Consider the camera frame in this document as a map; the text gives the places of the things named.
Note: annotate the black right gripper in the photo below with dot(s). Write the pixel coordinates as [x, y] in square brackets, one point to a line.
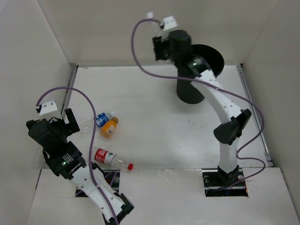
[158, 44]

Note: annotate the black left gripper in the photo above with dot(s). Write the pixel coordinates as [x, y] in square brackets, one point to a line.
[68, 122]

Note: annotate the blue label clear bottle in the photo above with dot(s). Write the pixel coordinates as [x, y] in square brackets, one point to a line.
[88, 126]

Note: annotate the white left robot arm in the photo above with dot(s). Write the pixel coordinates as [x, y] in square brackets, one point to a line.
[64, 159]

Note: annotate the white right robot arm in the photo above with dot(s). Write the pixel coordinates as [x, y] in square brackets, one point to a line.
[198, 67]

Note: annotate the black ribbed plastic bin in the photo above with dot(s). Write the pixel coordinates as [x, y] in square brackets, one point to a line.
[185, 91]

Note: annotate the orange juice bottle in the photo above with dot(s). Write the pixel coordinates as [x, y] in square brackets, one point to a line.
[109, 127]

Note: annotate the red label clear bottle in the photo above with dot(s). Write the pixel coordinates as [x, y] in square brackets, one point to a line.
[111, 159]

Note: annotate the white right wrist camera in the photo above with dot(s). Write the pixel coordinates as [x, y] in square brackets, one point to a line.
[168, 24]

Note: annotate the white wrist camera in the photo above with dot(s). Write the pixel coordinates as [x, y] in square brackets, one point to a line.
[47, 107]
[168, 24]

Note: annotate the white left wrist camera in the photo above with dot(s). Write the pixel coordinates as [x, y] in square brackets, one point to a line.
[47, 107]

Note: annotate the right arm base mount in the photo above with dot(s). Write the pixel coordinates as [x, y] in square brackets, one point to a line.
[214, 186]

